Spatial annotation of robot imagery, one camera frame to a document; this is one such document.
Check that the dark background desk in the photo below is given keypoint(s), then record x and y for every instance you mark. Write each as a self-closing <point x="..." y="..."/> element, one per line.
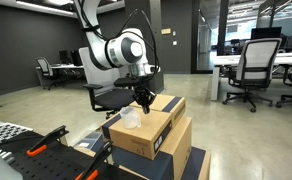
<point x="68" y="72"/>

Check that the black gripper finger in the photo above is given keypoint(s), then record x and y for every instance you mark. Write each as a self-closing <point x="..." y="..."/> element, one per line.
<point x="141" y="106"/>
<point x="146" y="109"/>

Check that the black perforated mounting board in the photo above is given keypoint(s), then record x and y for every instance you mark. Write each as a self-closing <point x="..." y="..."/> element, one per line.
<point x="57" y="162"/>

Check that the bottom flat cardboard box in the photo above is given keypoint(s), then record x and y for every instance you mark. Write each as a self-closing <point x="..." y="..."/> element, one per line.
<point x="197" y="166"/>

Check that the white desk chair right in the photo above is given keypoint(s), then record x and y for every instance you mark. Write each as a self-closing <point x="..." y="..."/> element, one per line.
<point x="254" y="70"/>

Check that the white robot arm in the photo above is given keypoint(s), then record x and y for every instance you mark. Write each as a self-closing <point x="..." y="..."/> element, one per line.
<point x="127" y="48"/>

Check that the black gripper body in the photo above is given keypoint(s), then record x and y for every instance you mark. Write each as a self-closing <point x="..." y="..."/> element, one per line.
<point x="143" y="95"/>

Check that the grey mesh office chair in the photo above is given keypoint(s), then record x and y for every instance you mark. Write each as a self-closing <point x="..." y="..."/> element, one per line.
<point x="104" y="96"/>

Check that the laptop keyboard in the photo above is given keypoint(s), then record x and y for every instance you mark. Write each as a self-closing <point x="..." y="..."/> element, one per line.
<point x="4" y="131"/>

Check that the black orange clamp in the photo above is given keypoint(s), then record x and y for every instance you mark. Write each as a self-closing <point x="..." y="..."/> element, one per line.
<point x="91" y="172"/>
<point x="43" y="143"/>

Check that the upper cardboard box under jug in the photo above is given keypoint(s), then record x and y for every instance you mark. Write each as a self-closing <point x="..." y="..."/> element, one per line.
<point x="145" y="140"/>

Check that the black computer monitor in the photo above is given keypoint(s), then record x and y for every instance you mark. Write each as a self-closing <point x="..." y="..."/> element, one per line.
<point x="260" y="33"/>

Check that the middle large cardboard box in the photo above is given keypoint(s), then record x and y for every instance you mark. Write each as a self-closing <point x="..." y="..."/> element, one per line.
<point x="178" y="142"/>

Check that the far grey office chair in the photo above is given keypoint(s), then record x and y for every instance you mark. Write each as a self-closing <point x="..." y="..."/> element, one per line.
<point x="49" y="74"/>

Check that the clear plastic measuring jug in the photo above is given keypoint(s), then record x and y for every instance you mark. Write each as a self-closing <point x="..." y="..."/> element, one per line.
<point x="130" y="117"/>

